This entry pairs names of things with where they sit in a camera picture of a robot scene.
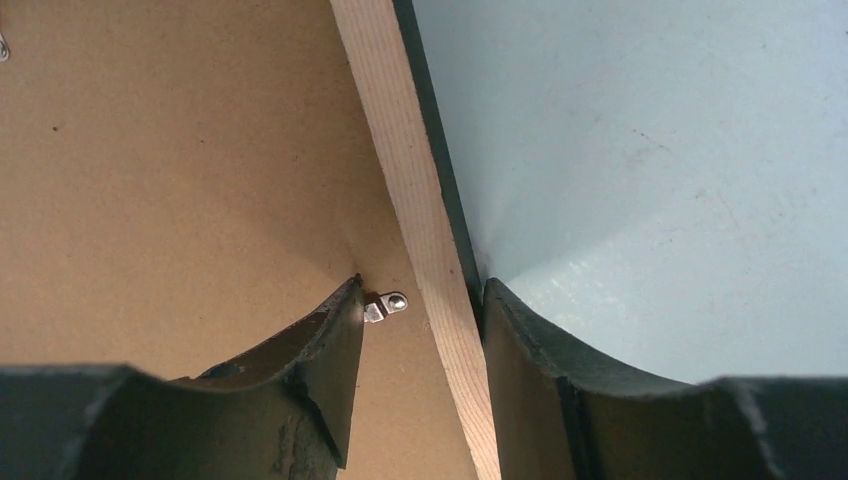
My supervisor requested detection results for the metal turn clip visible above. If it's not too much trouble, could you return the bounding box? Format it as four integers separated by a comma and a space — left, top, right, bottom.
363, 291, 409, 323
0, 34, 10, 62

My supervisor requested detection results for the brown backing board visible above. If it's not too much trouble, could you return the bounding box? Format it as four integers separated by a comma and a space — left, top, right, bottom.
1, 1, 476, 479

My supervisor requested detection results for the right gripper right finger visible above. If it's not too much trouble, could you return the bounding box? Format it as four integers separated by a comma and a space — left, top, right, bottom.
482, 278, 847, 479

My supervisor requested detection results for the wooden picture frame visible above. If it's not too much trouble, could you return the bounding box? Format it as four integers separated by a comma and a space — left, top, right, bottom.
331, 1, 501, 479

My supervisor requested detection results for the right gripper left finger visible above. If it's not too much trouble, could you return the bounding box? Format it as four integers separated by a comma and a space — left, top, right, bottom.
1, 276, 365, 479

